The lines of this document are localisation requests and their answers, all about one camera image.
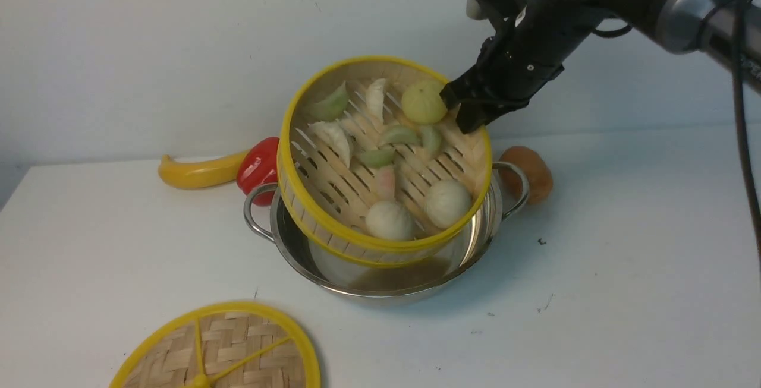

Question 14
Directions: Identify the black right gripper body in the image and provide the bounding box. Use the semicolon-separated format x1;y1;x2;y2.
440;36;565;134

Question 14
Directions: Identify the yellow-rimmed bamboo steamer basket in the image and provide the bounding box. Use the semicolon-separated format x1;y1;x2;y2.
278;56;493;268

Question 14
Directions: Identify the yellow-rimmed woven steamer lid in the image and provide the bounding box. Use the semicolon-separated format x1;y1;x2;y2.
111;301;324;387

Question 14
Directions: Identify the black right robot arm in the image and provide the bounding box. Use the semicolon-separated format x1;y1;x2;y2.
440;0;759;134

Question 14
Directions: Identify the yellow-green round bun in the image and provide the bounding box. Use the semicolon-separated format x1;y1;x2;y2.
401;80;448;125

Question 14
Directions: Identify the green dumpling right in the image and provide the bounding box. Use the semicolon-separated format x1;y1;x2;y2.
419;125;443;160

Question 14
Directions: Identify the green dumpling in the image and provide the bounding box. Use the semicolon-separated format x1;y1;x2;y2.
305;82;350;122
379;125;421;146
419;125;443;160
357;147;396;169

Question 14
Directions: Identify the orange-brown toy potato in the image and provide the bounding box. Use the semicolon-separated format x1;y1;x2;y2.
498;146;554;206

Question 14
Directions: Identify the green dumpling centre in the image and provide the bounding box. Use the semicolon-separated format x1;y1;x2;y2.
379;125;421;146

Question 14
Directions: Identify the white dumpling back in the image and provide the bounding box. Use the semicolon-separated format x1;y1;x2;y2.
365;78;388;124

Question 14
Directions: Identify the white round bun right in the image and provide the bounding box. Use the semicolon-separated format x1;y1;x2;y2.
424;179;472;230

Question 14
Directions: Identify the white round bun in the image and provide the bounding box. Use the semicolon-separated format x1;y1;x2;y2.
424;179;472;230
365;200;415;242

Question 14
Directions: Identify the green dumpling front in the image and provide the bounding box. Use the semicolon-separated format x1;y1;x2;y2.
357;147;396;169

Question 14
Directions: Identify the pink dumpling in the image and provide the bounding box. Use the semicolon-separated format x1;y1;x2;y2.
375;165;396;201

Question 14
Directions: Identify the green dumpling back left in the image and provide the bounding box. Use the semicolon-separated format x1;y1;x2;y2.
305;82;350;122

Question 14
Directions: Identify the white round bun left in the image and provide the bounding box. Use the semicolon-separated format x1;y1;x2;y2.
365;200;415;242

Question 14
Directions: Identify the red toy bell pepper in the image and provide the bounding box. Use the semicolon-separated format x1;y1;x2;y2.
236;137;279;195

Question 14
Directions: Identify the yellow toy banana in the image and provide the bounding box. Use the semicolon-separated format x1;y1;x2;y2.
158;150;248;190

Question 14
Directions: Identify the black cable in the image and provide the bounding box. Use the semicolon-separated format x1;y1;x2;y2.
696;0;761;258

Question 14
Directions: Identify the stainless steel two-handled pot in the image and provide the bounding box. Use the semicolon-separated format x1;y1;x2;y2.
244;161;530;307

